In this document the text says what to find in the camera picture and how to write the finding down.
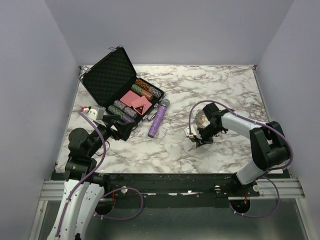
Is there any black poker chip case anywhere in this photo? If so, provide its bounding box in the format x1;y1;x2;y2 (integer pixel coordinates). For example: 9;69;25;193
79;45;166;125

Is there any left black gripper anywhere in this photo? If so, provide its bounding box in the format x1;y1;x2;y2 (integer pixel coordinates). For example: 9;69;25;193
87;114;136;157

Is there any black mounting base rail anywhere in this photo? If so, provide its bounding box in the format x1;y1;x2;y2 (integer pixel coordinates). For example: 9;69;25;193
47;172;260;213

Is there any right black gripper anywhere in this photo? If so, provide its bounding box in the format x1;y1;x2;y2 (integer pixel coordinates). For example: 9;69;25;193
194;123;223;147

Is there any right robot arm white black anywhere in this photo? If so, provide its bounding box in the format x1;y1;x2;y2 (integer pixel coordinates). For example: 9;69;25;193
184;100;294;196

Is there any round metal keyring disc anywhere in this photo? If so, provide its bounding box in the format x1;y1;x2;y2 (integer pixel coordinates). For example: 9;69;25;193
194;110;210;129

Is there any purple glitter microphone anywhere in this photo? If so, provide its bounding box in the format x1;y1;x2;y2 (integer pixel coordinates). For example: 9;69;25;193
148;99;170;138

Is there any pink card box triangle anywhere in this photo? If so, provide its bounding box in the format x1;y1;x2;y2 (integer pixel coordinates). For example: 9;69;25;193
131;96;152;115

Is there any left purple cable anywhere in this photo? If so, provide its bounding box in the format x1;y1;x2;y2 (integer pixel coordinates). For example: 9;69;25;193
54;107;145;240

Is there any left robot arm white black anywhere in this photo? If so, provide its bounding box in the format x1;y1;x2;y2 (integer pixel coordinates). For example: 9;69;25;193
47;112;136;240

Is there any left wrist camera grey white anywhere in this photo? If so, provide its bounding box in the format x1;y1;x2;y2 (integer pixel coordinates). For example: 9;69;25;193
84;105;105;121

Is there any pink card deck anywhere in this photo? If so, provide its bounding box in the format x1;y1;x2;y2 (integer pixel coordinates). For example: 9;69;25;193
120;90;141;106

